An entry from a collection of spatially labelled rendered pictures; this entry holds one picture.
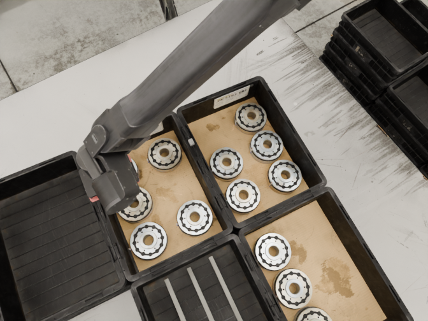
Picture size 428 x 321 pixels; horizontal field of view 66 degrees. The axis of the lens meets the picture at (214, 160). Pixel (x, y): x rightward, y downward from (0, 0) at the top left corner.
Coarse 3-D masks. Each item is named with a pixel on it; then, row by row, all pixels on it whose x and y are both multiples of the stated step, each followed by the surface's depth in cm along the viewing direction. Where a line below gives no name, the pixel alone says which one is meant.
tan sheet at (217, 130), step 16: (224, 112) 111; (192, 128) 108; (208, 128) 109; (224, 128) 109; (272, 128) 110; (208, 144) 107; (224, 144) 107; (240, 144) 107; (208, 160) 105; (256, 160) 106; (240, 176) 103; (256, 176) 104; (224, 192) 101; (272, 192) 102; (256, 208) 100
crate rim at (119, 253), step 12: (180, 132) 97; (192, 156) 94; (204, 180) 92; (216, 192) 91; (216, 204) 90; (108, 228) 86; (228, 228) 88; (204, 240) 86; (216, 240) 86; (120, 252) 84; (180, 252) 85; (192, 252) 86; (120, 264) 83; (156, 264) 84; (132, 276) 82
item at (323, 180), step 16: (256, 80) 104; (208, 96) 101; (272, 96) 103; (176, 112) 99; (304, 144) 97; (208, 176) 92; (320, 176) 94; (304, 192) 94; (224, 208) 90; (272, 208) 90; (240, 224) 88
